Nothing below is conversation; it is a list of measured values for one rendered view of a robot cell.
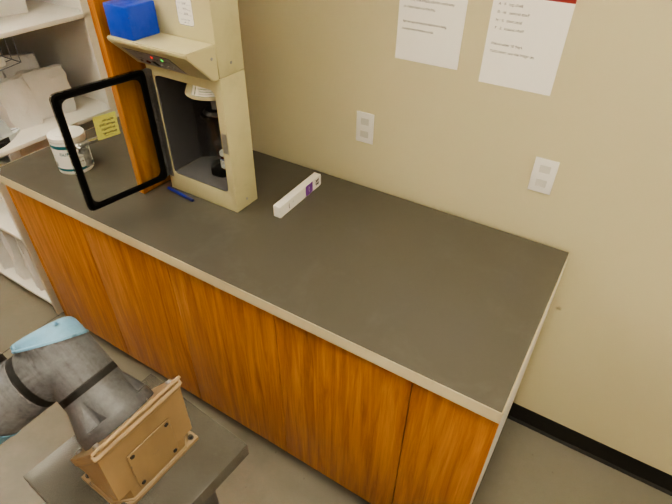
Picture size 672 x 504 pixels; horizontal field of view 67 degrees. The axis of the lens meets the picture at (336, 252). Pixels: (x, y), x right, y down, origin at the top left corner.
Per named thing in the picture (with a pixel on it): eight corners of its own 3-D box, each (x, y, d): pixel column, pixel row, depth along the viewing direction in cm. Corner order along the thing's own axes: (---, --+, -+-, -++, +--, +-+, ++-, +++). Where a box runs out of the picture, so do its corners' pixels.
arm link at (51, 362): (104, 367, 91) (54, 308, 90) (40, 417, 89) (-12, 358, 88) (120, 355, 103) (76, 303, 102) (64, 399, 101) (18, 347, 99)
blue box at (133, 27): (137, 27, 154) (130, -5, 148) (160, 33, 150) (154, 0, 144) (110, 35, 147) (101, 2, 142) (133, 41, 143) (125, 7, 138)
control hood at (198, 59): (143, 59, 161) (136, 26, 155) (220, 79, 148) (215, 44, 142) (114, 70, 154) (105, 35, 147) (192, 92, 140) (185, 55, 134)
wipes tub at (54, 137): (80, 156, 209) (69, 121, 199) (101, 164, 203) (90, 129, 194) (52, 169, 200) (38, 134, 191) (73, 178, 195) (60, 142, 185)
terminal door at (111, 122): (168, 178, 186) (143, 68, 161) (89, 212, 168) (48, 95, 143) (167, 177, 186) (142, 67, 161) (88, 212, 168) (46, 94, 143)
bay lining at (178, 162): (220, 145, 201) (206, 54, 179) (272, 162, 190) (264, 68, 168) (174, 171, 185) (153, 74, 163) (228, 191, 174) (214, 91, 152)
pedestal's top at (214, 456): (125, 588, 91) (120, 580, 88) (29, 485, 105) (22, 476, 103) (249, 453, 111) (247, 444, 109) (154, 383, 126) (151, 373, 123)
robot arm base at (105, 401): (97, 446, 86) (58, 402, 85) (77, 454, 97) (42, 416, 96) (164, 386, 97) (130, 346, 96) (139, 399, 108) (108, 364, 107)
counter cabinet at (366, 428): (169, 259, 304) (133, 118, 248) (505, 421, 220) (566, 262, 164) (71, 329, 259) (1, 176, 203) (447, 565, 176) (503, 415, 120)
